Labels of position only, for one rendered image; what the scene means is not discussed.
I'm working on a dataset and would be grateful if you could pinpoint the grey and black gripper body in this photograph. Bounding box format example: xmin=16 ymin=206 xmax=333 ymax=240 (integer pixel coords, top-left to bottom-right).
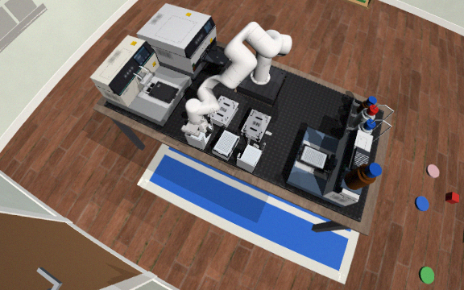
xmin=197 ymin=120 xmax=209 ymax=133

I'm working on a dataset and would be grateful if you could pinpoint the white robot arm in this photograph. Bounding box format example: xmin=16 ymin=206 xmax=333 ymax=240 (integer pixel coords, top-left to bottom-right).
xmin=181 ymin=22 xmax=292 ymax=137

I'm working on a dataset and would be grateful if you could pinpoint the red bottle cap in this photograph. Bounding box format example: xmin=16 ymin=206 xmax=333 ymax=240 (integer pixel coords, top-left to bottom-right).
xmin=367 ymin=105 xmax=379 ymax=115

